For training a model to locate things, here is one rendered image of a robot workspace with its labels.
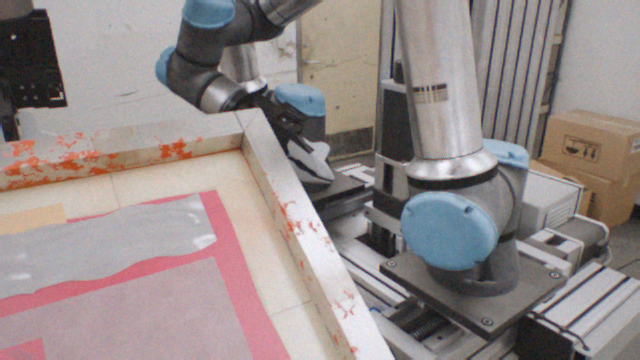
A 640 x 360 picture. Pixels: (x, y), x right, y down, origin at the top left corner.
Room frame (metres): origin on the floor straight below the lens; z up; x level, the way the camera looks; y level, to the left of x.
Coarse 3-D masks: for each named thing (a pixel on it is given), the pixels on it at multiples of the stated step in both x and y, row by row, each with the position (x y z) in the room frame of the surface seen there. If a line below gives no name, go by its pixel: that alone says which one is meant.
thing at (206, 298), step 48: (48, 288) 0.38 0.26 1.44; (96, 288) 0.39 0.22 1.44; (144, 288) 0.40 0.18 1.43; (192, 288) 0.41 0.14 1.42; (240, 288) 0.43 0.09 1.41; (48, 336) 0.34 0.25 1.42; (96, 336) 0.35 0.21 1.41; (144, 336) 0.36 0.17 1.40; (192, 336) 0.37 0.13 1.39; (240, 336) 0.38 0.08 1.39
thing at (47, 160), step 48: (0, 144) 0.48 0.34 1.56; (48, 144) 0.49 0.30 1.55; (96, 144) 0.51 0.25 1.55; (144, 144) 0.52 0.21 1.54; (192, 144) 0.55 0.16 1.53; (240, 144) 0.59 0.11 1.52; (0, 192) 0.46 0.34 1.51; (288, 192) 0.51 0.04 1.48; (288, 240) 0.48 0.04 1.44; (336, 288) 0.42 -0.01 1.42; (336, 336) 0.39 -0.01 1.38
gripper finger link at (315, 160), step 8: (288, 144) 0.71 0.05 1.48; (312, 144) 0.73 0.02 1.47; (320, 144) 0.74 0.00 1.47; (296, 152) 0.71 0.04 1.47; (304, 152) 0.70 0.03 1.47; (312, 152) 0.70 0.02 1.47; (320, 152) 0.72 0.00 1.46; (328, 152) 0.73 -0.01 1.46; (304, 160) 0.70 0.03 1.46; (312, 160) 0.69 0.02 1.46; (320, 160) 0.70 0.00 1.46; (312, 168) 0.70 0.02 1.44; (320, 168) 0.69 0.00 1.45; (328, 168) 0.69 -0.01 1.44; (320, 176) 0.69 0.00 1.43; (328, 176) 0.69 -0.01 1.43
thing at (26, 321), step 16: (32, 288) 0.38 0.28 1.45; (0, 304) 0.36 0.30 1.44; (16, 304) 0.36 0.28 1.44; (32, 304) 0.37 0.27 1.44; (0, 320) 0.35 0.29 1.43; (16, 320) 0.35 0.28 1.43; (32, 320) 0.35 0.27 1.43; (0, 336) 0.34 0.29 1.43; (16, 336) 0.34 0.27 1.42; (32, 336) 0.34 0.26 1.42
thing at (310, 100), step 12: (288, 84) 1.11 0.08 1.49; (300, 84) 1.12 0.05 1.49; (276, 96) 1.05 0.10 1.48; (288, 96) 1.03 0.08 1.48; (300, 96) 1.03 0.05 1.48; (312, 96) 1.04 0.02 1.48; (300, 108) 1.02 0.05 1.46; (312, 108) 1.03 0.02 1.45; (324, 108) 1.07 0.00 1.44; (312, 120) 1.03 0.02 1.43; (324, 120) 1.06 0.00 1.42; (312, 132) 1.03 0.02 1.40; (324, 132) 1.06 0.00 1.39
